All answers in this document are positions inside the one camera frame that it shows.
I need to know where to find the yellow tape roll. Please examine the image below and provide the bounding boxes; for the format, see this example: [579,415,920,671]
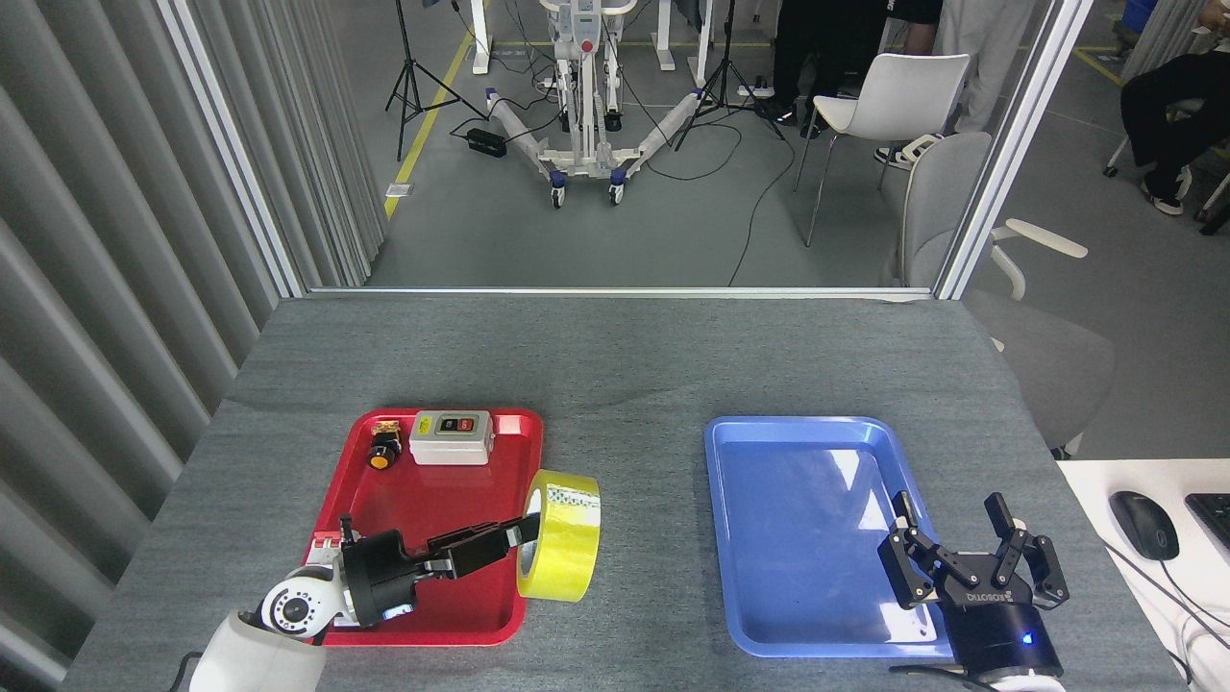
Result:
[517,469,603,604]

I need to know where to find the blue plastic tray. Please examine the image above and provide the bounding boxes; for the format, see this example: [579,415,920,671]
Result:
[703,415,970,659]

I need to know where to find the white plastic chair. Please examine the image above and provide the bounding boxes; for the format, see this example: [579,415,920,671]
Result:
[793,53,972,248]

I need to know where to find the silver aluminium post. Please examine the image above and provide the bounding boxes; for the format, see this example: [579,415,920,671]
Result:
[932,0,1096,301]
[159,0,308,299]

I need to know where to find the person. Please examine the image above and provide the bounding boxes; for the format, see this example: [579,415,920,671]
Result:
[884,0,945,56]
[1119,0,1230,217]
[759,0,890,140]
[874,0,1020,172]

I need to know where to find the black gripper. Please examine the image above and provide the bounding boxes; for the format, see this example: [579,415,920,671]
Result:
[338,516,542,629]
[877,491,1071,682]

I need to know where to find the white wheeled stand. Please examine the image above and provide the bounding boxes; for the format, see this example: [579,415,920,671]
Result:
[483,0,710,209]

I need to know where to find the red plastic tray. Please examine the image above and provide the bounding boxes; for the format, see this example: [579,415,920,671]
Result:
[283,408,544,647]

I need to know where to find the black keyboard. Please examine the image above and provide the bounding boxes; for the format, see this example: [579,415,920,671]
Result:
[1184,492,1230,554]

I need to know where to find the grey office chair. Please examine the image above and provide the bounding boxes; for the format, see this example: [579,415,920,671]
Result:
[879,132,1118,460]

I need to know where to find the black tripod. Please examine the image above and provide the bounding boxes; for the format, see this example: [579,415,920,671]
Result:
[384,0,486,162]
[673,0,787,153]

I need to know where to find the white desk leg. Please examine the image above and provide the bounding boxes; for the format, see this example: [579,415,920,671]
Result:
[692,0,717,87]
[468,0,494,76]
[652,0,677,72]

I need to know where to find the silver aluminium rail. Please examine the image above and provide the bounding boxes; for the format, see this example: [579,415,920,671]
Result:
[307,285,938,301]

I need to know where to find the white two-button switch box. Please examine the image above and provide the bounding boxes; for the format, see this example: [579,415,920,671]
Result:
[409,410,497,467]

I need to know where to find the yellow push button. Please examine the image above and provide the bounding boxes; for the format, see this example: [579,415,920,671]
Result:
[369,419,405,472]

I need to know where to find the black computer mouse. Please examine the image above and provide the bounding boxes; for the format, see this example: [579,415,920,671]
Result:
[1109,490,1181,562]

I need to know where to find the white desk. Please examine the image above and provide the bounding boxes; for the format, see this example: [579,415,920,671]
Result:
[1055,458,1230,692]

